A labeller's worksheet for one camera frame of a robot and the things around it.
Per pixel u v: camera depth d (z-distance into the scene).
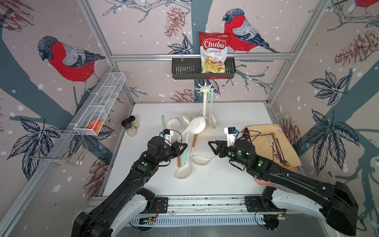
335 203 0.40
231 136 0.67
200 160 0.89
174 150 0.66
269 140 0.98
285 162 0.87
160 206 0.73
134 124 1.00
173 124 1.04
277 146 0.95
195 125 0.76
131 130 0.99
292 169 0.85
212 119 0.95
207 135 1.01
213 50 0.82
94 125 0.65
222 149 0.64
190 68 1.07
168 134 0.71
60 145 0.57
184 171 0.85
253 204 0.74
